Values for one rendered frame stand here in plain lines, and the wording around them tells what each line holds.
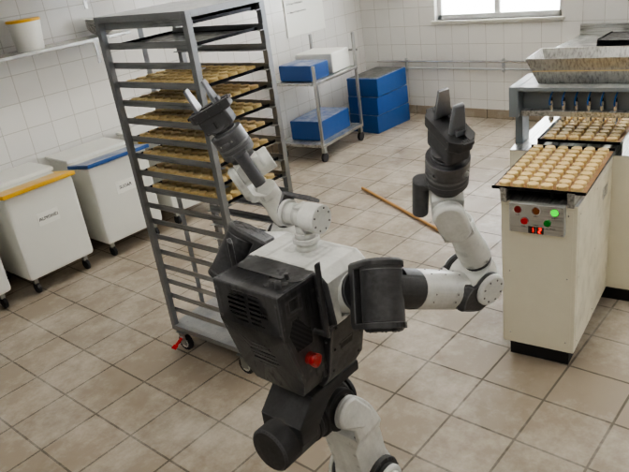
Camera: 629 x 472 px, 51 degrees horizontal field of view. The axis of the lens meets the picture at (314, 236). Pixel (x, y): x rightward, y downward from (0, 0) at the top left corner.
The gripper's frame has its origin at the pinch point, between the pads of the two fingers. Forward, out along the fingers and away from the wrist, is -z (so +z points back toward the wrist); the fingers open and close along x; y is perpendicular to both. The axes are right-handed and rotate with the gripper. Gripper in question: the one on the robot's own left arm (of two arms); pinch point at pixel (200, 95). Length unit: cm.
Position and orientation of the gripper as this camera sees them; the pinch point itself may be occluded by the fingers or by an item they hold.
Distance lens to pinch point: 171.1
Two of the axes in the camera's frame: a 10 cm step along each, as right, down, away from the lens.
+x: 8.5, -3.7, -3.8
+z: 5.1, 7.6, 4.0
